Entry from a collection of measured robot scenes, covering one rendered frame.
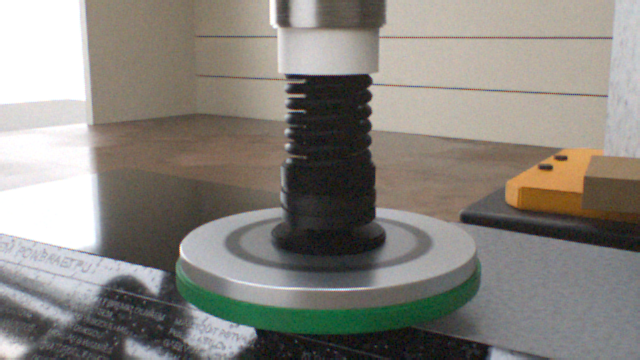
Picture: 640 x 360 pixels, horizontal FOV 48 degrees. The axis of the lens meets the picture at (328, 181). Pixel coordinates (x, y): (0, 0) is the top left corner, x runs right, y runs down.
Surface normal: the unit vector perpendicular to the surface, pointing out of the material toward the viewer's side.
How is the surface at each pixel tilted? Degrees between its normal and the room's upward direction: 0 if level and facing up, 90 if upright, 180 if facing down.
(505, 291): 0
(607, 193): 90
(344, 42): 90
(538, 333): 0
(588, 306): 0
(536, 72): 90
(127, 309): 45
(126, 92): 90
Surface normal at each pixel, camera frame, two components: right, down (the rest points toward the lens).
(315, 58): -0.29, 0.19
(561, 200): -0.51, 0.18
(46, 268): -0.36, -0.58
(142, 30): 0.79, 0.12
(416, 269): 0.00, -0.98
